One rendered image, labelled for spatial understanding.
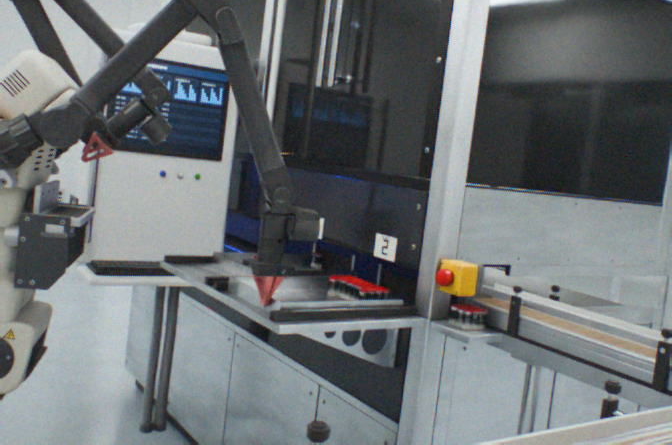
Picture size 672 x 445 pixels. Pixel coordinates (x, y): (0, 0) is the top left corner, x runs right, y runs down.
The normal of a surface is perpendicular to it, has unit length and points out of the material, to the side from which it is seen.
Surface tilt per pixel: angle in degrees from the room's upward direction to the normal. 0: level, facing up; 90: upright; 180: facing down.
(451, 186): 90
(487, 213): 90
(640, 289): 90
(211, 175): 90
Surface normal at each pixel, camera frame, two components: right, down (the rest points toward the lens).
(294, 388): -0.82, -0.07
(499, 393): 0.56, 0.11
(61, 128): 0.26, 0.18
